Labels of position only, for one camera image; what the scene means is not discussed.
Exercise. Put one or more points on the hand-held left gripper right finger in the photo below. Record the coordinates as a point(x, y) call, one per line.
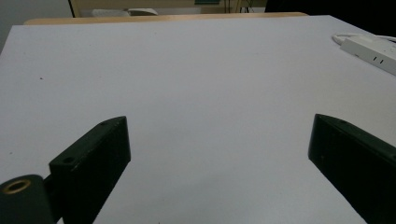
point(358, 155)

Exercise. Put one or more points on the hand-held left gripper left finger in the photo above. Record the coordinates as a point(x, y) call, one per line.
point(90, 168)

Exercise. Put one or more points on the white power strip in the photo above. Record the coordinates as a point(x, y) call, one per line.
point(372, 51)

